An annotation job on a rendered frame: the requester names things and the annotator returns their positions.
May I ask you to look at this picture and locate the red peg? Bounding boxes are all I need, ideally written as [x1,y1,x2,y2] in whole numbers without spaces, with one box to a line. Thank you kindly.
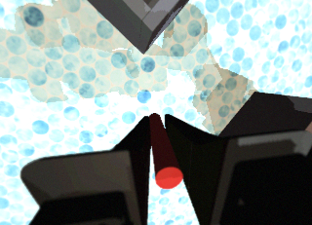
[149,113,182,190]

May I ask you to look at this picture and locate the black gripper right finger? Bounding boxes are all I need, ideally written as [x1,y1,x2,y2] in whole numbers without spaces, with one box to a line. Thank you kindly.
[164,114,312,225]

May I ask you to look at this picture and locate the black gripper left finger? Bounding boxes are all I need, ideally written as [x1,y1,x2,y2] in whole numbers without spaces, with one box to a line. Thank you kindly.
[19,116,151,225]

